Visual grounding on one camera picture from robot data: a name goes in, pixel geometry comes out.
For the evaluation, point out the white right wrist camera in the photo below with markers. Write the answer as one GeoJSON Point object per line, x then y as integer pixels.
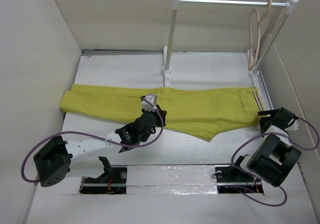
{"type": "Point", "coordinates": [294, 126]}

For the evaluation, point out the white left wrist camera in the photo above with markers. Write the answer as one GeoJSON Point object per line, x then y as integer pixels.
{"type": "Point", "coordinates": [149, 102]}

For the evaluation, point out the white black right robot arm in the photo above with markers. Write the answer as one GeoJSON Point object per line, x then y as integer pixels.
{"type": "Point", "coordinates": [276, 156]}

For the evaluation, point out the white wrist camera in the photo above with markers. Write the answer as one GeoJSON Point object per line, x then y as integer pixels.
{"type": "Point", "coordinates": [294, 126]}
{"type": "Point", "coordinates": [149, 102]}

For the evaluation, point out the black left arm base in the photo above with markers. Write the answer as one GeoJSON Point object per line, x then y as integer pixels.
{"type": "Point", "coordinates": [113, 180]}

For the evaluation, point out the beige wooden hanger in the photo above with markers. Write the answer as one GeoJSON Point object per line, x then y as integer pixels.
{"type": "Point", "coordinates": [254, 26]}

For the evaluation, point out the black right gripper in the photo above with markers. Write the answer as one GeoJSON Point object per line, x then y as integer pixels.
{"type": "Point", "coordinates": [263, 119]}

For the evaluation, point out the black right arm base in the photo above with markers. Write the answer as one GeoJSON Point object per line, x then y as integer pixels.
{"type": "Point", "coordinates": [232, 181]}

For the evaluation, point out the yellow trousers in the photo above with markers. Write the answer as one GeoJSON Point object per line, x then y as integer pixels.
{"type": "Point", "coordinates": [200, 113]}

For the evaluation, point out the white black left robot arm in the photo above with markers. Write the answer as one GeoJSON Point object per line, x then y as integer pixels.
{"type": "Point", "coordinates": [59, 159]}

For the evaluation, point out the white clothes rack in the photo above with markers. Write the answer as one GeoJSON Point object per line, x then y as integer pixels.
{"type": "Point", "coordinates": [217, 25]}

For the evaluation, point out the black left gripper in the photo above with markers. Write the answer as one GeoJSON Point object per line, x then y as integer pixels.
{"type": "Point", "coordinates": [157, 115]}

